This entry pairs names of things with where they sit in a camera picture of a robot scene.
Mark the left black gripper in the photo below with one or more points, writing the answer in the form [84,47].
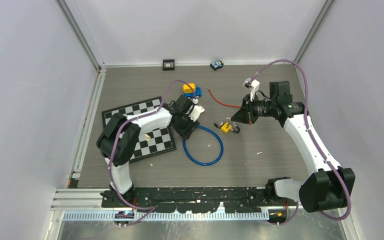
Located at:
[186,133]

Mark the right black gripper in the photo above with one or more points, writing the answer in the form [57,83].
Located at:
[244,116]

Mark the yellow black padlock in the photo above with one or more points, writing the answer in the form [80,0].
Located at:
[227,126]

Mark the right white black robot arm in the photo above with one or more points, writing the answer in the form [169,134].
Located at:
[328,185]

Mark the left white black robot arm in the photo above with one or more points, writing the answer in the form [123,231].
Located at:
[118,140]

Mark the black white chessboard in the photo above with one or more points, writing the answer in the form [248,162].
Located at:
[151,144]

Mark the blue yellow toy car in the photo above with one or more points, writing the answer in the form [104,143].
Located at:
[190,90]

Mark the black blue owl toy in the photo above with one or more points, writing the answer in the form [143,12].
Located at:
[216,65]

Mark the small black square box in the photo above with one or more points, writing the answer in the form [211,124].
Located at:
[168,65]

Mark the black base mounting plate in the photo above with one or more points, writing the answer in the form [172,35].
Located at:
[196,200]

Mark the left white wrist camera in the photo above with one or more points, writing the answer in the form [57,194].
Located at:
[195,113]

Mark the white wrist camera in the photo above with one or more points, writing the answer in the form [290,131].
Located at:
[252,86]
[195,113]

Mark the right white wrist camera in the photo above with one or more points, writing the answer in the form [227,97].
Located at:
[252,86]

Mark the perforated metal rail strip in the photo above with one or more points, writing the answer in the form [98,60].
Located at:
[130,216]

